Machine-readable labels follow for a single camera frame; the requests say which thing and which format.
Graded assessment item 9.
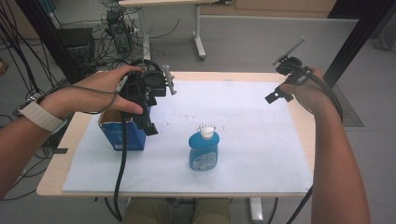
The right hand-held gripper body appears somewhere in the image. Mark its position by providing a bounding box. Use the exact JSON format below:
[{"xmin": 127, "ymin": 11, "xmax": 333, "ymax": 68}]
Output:
[{"xmin": 272, "ymin": 36, "xmax": 313, "ymax": 86}]

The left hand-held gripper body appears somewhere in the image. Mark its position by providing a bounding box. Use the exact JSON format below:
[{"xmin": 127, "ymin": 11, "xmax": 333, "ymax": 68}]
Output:
[{"xmin": 119, "ymin": 59, "xmax": 177, "ymax": 126}]

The blue cardboard box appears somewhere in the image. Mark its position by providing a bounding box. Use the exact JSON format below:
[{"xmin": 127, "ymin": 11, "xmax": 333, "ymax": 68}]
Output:
[{"xmin": 97, "ymin": 105, "xmax": 152, "ymax": 152}]

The blue bottle with white cap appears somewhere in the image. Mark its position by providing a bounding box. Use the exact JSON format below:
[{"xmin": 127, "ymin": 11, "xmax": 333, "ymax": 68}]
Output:
[{"xmin": 188, "ymin": 125, "xmax": 220, "ymax": 172}]

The person's right hand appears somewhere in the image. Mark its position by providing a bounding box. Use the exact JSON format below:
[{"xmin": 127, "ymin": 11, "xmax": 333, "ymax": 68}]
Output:
[{"xmin": 279, "ymin": 66, "xmax": 332, "ymax": 116}]

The person's left hand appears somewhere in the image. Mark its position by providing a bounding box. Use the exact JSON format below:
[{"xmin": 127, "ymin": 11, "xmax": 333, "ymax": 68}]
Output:
[{"xmin": 39, "ymin": 64, "xmax": 146, "ymax": 121}]

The white paper sheet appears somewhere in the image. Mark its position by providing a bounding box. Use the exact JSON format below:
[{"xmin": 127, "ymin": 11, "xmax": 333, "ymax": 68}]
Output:
[{"xmin": 61, "ymin": 79, "xmax": 314, "ymax": 194}]

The white desk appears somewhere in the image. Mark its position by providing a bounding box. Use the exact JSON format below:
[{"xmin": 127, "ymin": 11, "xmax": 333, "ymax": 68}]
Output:
[{"xmin": 118, "ymin": 0, "xmax": 233, "ymax": 62}]

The black equipment case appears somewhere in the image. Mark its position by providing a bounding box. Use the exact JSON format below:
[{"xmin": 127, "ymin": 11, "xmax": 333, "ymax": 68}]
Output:
[{"xmin": 56, "ymin": 27, "xmax": 96, "ymax": 68}]

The person's left leg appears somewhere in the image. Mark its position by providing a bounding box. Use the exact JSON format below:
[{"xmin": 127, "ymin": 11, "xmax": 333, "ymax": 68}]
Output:
[{"xmin": 120, "ymin": 197, "xmax": 174, "ymax": 224}]

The wristwatch with white band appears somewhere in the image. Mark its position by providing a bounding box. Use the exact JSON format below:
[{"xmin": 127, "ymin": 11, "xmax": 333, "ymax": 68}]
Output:
[{"xmin": 12, "ymin": 92, "xmax": 68, "ymax": 135}]

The white table leg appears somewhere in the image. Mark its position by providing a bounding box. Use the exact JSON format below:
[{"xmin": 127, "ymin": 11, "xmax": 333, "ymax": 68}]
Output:
[{"xmin": 247, "ymin": 197, "xmax": 264, "ymax": 222}]

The thick black gripper cable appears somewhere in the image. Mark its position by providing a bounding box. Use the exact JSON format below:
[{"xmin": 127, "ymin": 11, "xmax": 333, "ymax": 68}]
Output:
[{"xmin": 112, "ymin": 111, "xmax": 129, "ymax": 222}]

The thin grey cable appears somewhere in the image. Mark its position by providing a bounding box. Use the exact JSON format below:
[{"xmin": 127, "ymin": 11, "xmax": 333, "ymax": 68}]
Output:
[{"xmin": 60, "ymin": 76, "xmax": 129, "ymax": 115}]

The black metal post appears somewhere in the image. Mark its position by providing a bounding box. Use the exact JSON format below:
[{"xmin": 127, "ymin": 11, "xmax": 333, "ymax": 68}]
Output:
[
  {"xmin": 322, "ymin": 0, "xmax": 396, "ymax": 89},
  {"xmin": 14, "ymin": 0, "xmax": 82, "ymax": 86}
]

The bundle of black cables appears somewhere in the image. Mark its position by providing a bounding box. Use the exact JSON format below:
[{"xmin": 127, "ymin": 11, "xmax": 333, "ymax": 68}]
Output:
[{"xmin": 0, "ymin": 0, "xmax": 45, "ymax": 97}]

